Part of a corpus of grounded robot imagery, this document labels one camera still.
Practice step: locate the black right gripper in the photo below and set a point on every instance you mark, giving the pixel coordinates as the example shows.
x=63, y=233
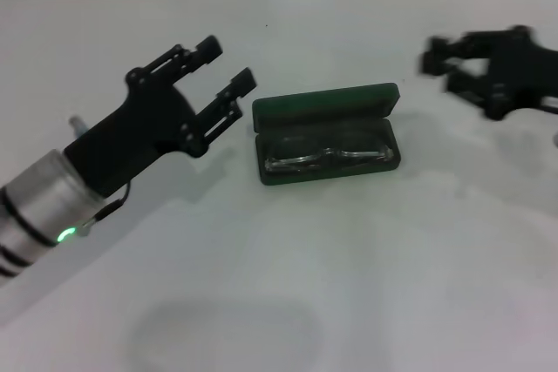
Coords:
x=527, y=76

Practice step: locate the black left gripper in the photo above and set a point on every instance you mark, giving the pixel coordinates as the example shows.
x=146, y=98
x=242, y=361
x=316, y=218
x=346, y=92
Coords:
x=144, y=123

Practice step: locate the green glasses case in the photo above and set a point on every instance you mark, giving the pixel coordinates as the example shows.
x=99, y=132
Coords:
x=322, y=102

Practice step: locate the clear white glasses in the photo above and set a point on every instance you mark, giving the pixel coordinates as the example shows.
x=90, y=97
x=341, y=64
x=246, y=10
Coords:
x=305, y=158

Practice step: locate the silver plug on left gripper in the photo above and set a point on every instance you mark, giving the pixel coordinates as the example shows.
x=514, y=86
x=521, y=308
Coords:
x=79, y=126

